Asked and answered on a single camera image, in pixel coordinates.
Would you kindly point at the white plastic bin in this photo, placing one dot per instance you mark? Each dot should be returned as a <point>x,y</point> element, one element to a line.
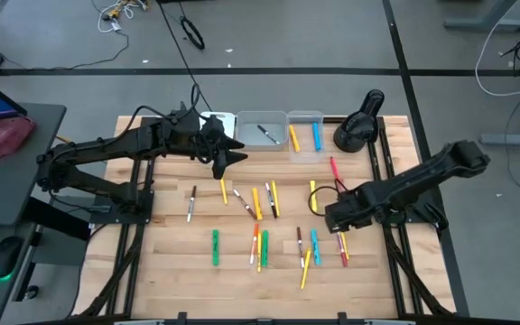
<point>230,124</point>

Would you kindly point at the black desk crossbar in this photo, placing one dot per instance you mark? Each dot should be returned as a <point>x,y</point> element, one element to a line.
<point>57,219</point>

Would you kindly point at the dark grey side desk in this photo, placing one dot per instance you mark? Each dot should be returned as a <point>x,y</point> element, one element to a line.
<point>16,189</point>

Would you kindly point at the black table clamp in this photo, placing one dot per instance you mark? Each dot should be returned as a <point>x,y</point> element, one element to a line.
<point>182,318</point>
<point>342,318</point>

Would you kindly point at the black desk leg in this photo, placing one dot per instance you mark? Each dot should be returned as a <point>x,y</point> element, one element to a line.
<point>27,271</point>

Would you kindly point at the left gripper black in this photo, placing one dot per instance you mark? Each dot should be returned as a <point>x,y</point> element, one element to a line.
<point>192,135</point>

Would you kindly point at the yellow highlighter marker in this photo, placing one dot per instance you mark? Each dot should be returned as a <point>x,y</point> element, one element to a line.
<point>313,194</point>
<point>257,204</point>
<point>294,138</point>

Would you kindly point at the black computer mouse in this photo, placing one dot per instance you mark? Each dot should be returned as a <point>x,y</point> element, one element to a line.
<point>5,255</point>

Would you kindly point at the turquoise highlighter marker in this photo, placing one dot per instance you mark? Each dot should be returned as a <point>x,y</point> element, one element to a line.
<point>315,247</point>

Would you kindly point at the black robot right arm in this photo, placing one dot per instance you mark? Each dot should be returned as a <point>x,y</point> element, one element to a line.
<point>413,180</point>

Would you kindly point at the blue highlighter marker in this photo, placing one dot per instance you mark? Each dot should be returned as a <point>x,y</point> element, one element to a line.
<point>316,136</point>

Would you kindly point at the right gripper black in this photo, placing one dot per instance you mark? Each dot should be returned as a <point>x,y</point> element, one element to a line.
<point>350,212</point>

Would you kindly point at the dark red marker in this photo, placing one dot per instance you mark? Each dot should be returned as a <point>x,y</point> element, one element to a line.
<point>342,253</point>

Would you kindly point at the grey plastic bin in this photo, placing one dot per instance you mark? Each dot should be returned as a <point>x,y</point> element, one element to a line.
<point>251,140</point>

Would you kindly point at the clear plastic bin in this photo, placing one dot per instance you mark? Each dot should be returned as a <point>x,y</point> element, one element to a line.
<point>305,153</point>

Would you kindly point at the orange and white marker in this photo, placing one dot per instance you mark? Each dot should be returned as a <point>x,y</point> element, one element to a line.
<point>254,244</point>

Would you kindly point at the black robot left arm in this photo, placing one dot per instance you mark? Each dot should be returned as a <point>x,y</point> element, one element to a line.
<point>97,151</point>

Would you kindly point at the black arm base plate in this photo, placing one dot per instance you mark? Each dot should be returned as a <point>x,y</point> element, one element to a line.
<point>411,220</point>
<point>106,217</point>

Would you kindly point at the thin yellow marker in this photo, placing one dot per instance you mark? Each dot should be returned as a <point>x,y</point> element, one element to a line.
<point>224,192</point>
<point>346,248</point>
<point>305,268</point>
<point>259,264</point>
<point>275,198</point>

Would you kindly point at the black desk lamp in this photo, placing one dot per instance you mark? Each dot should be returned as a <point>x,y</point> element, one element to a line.
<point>355,133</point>

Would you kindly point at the green highlighter marker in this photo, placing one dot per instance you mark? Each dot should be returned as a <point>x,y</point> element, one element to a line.
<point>215,247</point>
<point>265,248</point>

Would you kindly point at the thin pink marker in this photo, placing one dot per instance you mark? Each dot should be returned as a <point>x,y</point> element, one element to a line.
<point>334,169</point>

